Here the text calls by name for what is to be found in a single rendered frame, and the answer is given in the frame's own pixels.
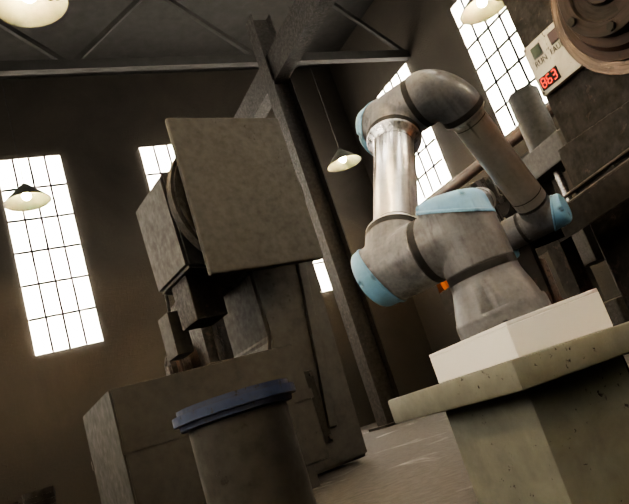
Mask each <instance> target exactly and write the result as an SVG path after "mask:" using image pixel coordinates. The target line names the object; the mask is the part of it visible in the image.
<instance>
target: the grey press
mask: <svg viewBox="0 0 629 504"><path fill-rule="evenodd" d="M165 123H166V127H167V130H168V134H169V137H170V141H171V144H172V148H173V152H174V155H175V159H174V161H173V162H172V164H171V167H170V169H169V172H168V173H166V174H161V175H160V177H159V178H158V180H157V181H156V183H155V184H154V186H153V187H152V189H151V190H150V192H149V193H148V194H147V196H146V197H145V199H144V200H143V202H142V203H141V205H140V206H139V208H138V210H137V211H136V215H137V219H138V222H139V225H140V229H141V232H142V236H143V239H144V243H145V246H146V250H147V253H148V256H149V260H150V263H151V267H152V270H153V274H154V277H155V280H156V284H157V287H158V291H159V292H161V293H162V295H164V296H165V301H166V305H167V310H168V312H167V313H166V314H165V315H164V316H163V317H162V318H160V319H159V320H158V323H159V327H160V331H161V335H162V339H163V343H164V346H165V350H166V354H167V358H168V362H171V361H175V360H180V359H184V358H185V357H187V356H188V355H190V354H191V353H192V352H194V348H193V344H192V341H191V337H190V333H189V330H193V329H198V328H203V327H208V326H212V325H214V324H215V323H216V322H218V321H219V320H220V319H222V318H223V319H224V323H225V326H226V330H227V333H228V337H229V340H230V344H231V347H232V351H233V355H234V358H231V359H235V358H239V357H243V356H247V355H252V354H256V353H260V352H264V351H268V350H272V349H276V348H280V347H284V346H288V345H292V344H295V345H296V348H297V352H298V355H299V358H300V361H301V365H302V368H303V371H304V374H305V378H306V381H307V384H308V387H309V389H310V388H311V389H312V392H313V395H314V397H313V398H312V400H313V403H314V407H315V410H316V413H317V416H318V420H319V423H320V426H321V429H322V432H323V436H324V439H325V442H326V445H327V449H328V452H329V455H330V457H329V459H328V460H325V461H322V462H320V463H317V464H314V467H315V470H316V473H317V474H320V473H322V472H325V471H328V470H330V469H333V468H335V467H338V466H341V465H343V464H346V463H348V462H351V461H354V460H356V459H359V458H362V457H364V456H365V453H366V452H367V450H366V446H365V443H364V439H363V436H362V432H361V429H360V425H359V422H358V418H357V415H356V412H355V408H354V405H353V401H352V398H351V394H350V391H349V387H348V384H347V380H346V377H345V373H344V370H343V367H342V363H341V360H340V356H339V353H338V349H337V346H336V342H335V339H334V335H333V332H332V328H331V325H330V321H329V318H328V315H327V311H326V308H325V304H324V301H323V297H322V294H321V290H320V287H319V283H318V280H317V276H316V273H315V270H314V266H313V263H312V261H318V260H321V259H323V253H322V250H321V247H320V244H319V241H318V238H317V235H316V232H315V229H314V226H313V223H312V220H311V217H310V214H309V211H308V208H307V205H306V201H305V196H304V193H303V189H302V187H301V184H300V182H299V180H298V177H297V174H296V171H295V168H294V165H293V162H292V159H291V156H290V153H289V150H288V147H287V144H286V141H285V138H284V135H283V132H282V129H281V126H280V123H279V120H278V119H277V118H167V119H166V120H165ZM168 295H173V296H174V300H175V303H176V307H177V311H171V307H170V303H169V298H168ZM231 359H227V360H231ZM227 360H222V361H218V362H214V363H210V364H208V365H211V364H215V363H219V362H223V361H227Z"/></svg>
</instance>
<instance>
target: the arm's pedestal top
mask: <svg viewBox="0 0 629 504"><path fill-rule="evenodd" d="M626 353H629V321H628V322H625V323H622V324H619V325H616V326H613V327H610V328H607V329H604V330H601V331H598V332H595V333H591V334H588V335H585V336H582V337H579V338H576V339H573V340H570V341H567V342H564V343H561V344H558V345H555V346H552V347H549V348H546V349H543V350H540V351H537V352H534V353H531V354H528V355H525V356H521V357H518V358H515V359H512V360H509V361H506V362H503V363H500V364H497V365H494V366H491V367H488V368H485V369H482V370H479V371H476V372H473V373H470V374H467V375H464V376H461V377H458V378H454V379H451V380H448V381H445V382H442V383H439V384H436V385H433V386H430V387H427V388H424V389H421V390H418V391H415V392H412V393H409V394H406V395H403V396H400V397H397V398H394V399H391V400H389V401H388V404H389V407H390V410H391V413H392V416H393V419H394V422H395V423H397V424H398V423H402V422H406V421H410V420H413V419H417V418H421V417H425V416H429V415H433V414H437V413H440V412H444V411H448V410H452V409H456V408H460V407H463V406H467V405H471V404H475V403H479V402H483V401H487V400H490V399H494V398H498V397H502V396H506V395H510V394H514V393H517V392H521V391H525V390H527V389H530V388H533V387H536V386H538V385H541V384H544V383H547V382H549V381H552V380H555V379H558V378H560V377H563V376H566V375H569V374H571V373H574V372H577V371H580V370H582V369H585V368H588V367H591V366H593V365H596V364H599V363H602V362H604V361H607V360H610V359H613V358H615V357H618V356H621V355H624V354H626Z"/></svg>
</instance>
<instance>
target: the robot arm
mask: <svg viewBox="0 0 629 504"><path fill-rule="evenodd" d="M483 106H484V100H483V98H482V97H481V96H480V94H479V93H478V92H477V90H476V89H475V88H474V87H473V86H472V85H470V84H469V83H468V82H466V81H465V80H464V79H462V78H460V77H458V76H456V75H455V74H452V73H449V72H446V71H443V70H438V69H422V70H418V71H416V72H414V73H412V74H410V75H409V76H407V77H406V78H405V79H404V80H402V81H401V82H399V83H398V84H397V85H395V86H394V87H392V88H391V89H390V90H388V91H387V92H385V93H384V94H383V95H381V96H380V97H378V98H377V99H376V100H374V101H371V102H370V103H368V104H367V105H366V106H365V108H363V109H362V110H361V111H360V112H359V113H358V115H357V118H356V132H357V134H358V135H359V140H360V142H361V144H362V146H363V147H364V148H365V150H366V151H367V152H368V153H370V154H371V155H373V156H374V196H373V221H372V222H371V223H370V224H369V225H368V227H367V229H366V233H365V247H364V248H363V249H359V250H357V251H356V253H354V254H353V256H352V258H351V268H352V272H353V274H354V277H355V279H356V281H357V283H358V284H359V286H360V288H361V289H362V290H363V292H364V293H365V294H366V295H367V296H368V297H369V298H370V299H371V300H372V301H374V302H375V303H377V304H379V305H381V306H386V307H388V306H392V305H395V304H397V303H399V302H405V301H406V299H408V298H410V297H412V296H414V295H416V294H418V293H421V292H423V291H425V290H427V289H429V288H431V287H433V286H435V285H437V284H439V283H441V282H444V281H447V283H448V285H449V287H450V290H451V292H452V295H453V303H454V312H455V320H456V330H457V333H458V335H459V337H460V340H461V341H463V340H465V339H467V338H470V337H472V336H474V335H477V334H479V333H481V332H483V331H486V330H488V329H490V328H493V327H495V326H497V325H500V324H502V323H503V322H502V321H504V320H507V319H508V321H509V320H512V319H515V318H517V317H520V316H523V315H525V314H528V313H531V312H533V311H536V310H539V309H541V308H544V307H547V306H549V305H552V304H551V302H550V300H549V298H548V296H547V294H546V293H545V292H544V291H541V290H540V289H539V287H538V286H537V285H536V283H535V282H534V281H533V280H532V278H531V277H530V276H529V275H528V274H527V273H526V272H525V270H524V269H523V268H522V267H521V265H520V264H519V262H518V259H517V258H518V257H519V256H520V253H519V248H521V247H523V246H525V245H527V244H529V243H531V242H533V241H535V240H537V239H539V238H541V237H543V236H545V235H547V234H549V233H552V232H554V231H555V232H556V231H557V230H559V229H560V228H562V227H564V226H566V225H567V224H569V223H570V222H571V221H572V213H571V210H570V208H569V206H568V204H567V202H566V200H565V199H564V198H563V197H562V196H561V195H560V194H557V193H556V194H554V195H550V196H548V195H547V193H546V192H545V191H544V189H543V188H542V186H541V185H540V184H539V182H538V181H537V180H536V178H535V177H534V176H533V174H532V173H531V172H530V170H529V169H528V168H527V166H526V165H525V164H524V162H523V161H522V160H521V158H520V157H519V155H518V154H517V153H516V151H515V150H514V149H513V147H512V146H511V145H510V143H509V142H508V141H507V139H506V138H505V137H504V135H503V134H502V133H501V131H500V130H499V128H498V127H497V126H496V124H495V123H494V122H493V120H492V119H491V118H490V116H489V115H488V114H487V112H486V111H485V110H484V108H483ZM437 122H441V123H442V124H443V125H444V126H445V128H446V129H447V130H454V131H455V132H456V134H457V135H458V136H459V138H460V139H461V140H462V141H463V143H464V144H465V145H466V147H467V148H468V149H469V151H470V152H471V153H472V154H473V156H474V157H475V158H476V160H477V161H478V162H479V163H480V165H481V166H482V167H483V169H484V170H485V171H486V172H487V174H488V175H489V176H488V177H486V178H483V177H482V178H481V179H480V180H477V181H474V182H473V183H470V185H468V186H466V187H465V188H464V189H459V190H454V191H451V192H447V193H444V194H441V195H438V196H435V197H433V198H430V199H428V200H426V201H424V202H422V203H420V204H419V205H418V190H417V174H416V158H415V154H416V153H417V151H418V150H419V148H420V146H421V142H422V137H421V133H422V132H424V131H425V130H427V129H428V128H430V127H431V126H433V125H435V124H436V123H437ZM493 181H494V182H493ZM495 184H496V185H497V187H498V188H499V189H500V190H501V192H502V193H503V194H504V195H502V194H500V193H499V191H498V189H497V187H496V185H495ZM507 199H508V201H509V202H510V203H511V205H512V206H513V207H514V208H515V210H516V211H517V213H516V214H514V215H513V216H511V217H509V218H507V219H505V220H504V218H503V216H502V215H501V213H500V211H499V209H498V207H497V206H499V205H501V204H503V203H505V202H504V201H506V200H507Z"/></svg>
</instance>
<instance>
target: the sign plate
mask: <svg viewBox="0 0 629 504"><path fill-rule="evenodd" d="M554 28H555V26H554V23H551V24H550V25H549V26H548V27H547V28H546V29H545V30H544V31H543V32H542V33H541V34H540V35H539V36H538V37H537V38H536V39H534V40H533V41H532V42H531V43H530V44H529V45H528V46H527V47H526V48H525V49H524V50H523V53H524V55H525V57H526V59H527V62H528V64H529V66H530V68H531V71H532V73H533V75H534V77H535V79H536V82H537V84H538V86H539V88H540V90H541V93H542V95H543V97H548V96H549V95H550V94H551V93H553V92H554V91H555V90H556V89H557V88H559V87H560V86H561V85H562V84H564V83H565V82H566V81H567V80H569V79H570V78H571V77H572V76H574V75H575V74H576V73H577V72H579V71H580V70H581V69H582V68H583V67H584V66H582V65H581V64H579V63H578V62H577V61H575V60H574V59H573V58H572V57H571V56H570V55H569V53H568V52H567V51H566V49H565V48H564V46H563V45H562V43H561V41H560V39H559V38H558V39H557V40H556V41H555V42H554V43H553V44H551V42H550V40H549V38H548V36H547V34H548V33H550V32H551V31H552V30H553V29H554ZM537 44H539V46H540V49H541V51H542V54H541V55H540V56H538V57H537V58H536V59H534V57H533V55H532V53H531V51H530V50H531V49H532V48H533V47H534V46H536V45H537ZM552 69H555V71H556V73H557V75H558V76H557V75H556V74H555V75H554V76H553V74H554V73H555V71H554V70H553V71H552V72H551V70H552ZM547 74H548V75H547ZM546 75H547V76H546ZM546 77H547V79H546ZM556 77H558V78H557V79H555V78H556ZM542 78H543V79H542ZM544 78H545V80H546V81H544ZM548 78H550V79H549V80H548ZM551 78H552V80H553V81H552V80H551ZM541 79H542V80H541ZM541 81H542V83H544V82H547V85H546V83H544V84H541ZM548 81H549V84H548ZM551 81H552V83H551V84H550V82H551ZM542 85H543V86H544V87H545V86H547V87H546V88H543V86H542Z"/></svg>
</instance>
